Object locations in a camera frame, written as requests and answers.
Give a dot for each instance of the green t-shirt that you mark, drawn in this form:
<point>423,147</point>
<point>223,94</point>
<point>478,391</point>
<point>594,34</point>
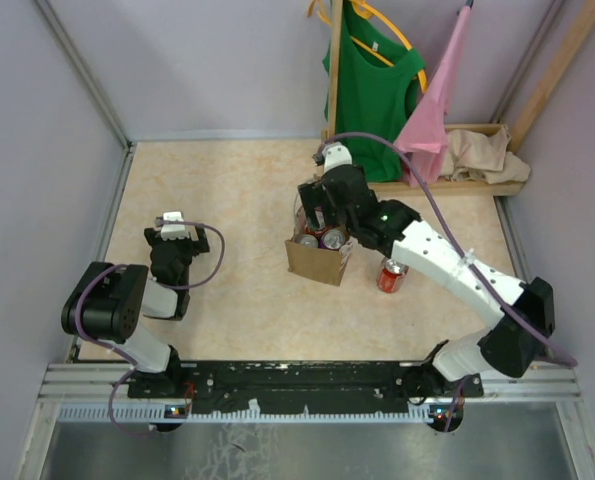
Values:
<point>377,79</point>

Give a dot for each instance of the pink t-shirt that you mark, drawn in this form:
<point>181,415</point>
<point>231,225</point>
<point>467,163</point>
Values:
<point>423,138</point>

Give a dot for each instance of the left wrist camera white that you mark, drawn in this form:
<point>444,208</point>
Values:
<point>172,226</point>

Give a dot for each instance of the purple soda can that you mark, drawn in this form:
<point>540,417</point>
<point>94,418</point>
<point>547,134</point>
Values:
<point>320,222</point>
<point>333,239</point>

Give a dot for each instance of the yellow hanger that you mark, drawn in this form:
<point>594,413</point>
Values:
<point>366,11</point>

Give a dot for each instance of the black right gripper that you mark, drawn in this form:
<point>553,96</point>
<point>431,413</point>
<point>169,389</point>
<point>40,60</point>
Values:
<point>312,195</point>

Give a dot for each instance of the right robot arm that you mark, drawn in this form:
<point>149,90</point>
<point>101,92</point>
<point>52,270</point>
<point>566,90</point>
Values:
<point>518,316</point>

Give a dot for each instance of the beige crumpled cloth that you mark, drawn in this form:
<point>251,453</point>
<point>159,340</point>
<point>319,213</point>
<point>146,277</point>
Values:
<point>474,156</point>

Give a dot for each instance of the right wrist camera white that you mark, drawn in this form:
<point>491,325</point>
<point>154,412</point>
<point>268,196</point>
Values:
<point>332,155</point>

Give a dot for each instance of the wooden clothes rack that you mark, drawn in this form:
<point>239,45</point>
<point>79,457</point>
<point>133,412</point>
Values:
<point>383,161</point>

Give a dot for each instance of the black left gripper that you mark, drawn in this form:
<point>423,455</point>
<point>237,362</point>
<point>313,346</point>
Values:
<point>154,237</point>

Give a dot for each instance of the red soda can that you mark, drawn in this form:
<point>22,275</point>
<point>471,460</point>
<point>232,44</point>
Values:
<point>317,232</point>
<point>391,275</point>

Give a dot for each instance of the wooden beam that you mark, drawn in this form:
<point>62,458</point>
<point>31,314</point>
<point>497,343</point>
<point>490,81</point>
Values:
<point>556,54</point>

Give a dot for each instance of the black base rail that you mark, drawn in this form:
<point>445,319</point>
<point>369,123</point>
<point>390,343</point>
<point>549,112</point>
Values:
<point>334,387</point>

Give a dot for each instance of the silver top soda can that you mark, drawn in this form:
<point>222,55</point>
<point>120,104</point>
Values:
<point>307,240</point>

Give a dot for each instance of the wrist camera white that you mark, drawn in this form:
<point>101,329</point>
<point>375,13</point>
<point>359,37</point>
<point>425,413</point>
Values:
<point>332,155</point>
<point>172,226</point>

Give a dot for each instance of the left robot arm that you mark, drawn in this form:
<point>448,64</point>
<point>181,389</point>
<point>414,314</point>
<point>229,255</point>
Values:
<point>106,305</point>

